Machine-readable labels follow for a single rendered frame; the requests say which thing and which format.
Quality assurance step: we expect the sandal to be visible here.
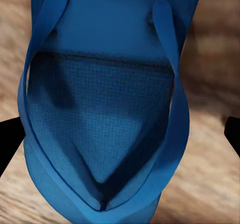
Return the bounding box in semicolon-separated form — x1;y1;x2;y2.
17;0;199;224

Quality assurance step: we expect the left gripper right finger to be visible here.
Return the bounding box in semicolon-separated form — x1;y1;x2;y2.
224;117;240;157

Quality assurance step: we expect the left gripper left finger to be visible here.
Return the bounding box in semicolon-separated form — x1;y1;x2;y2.
0;117;26;177

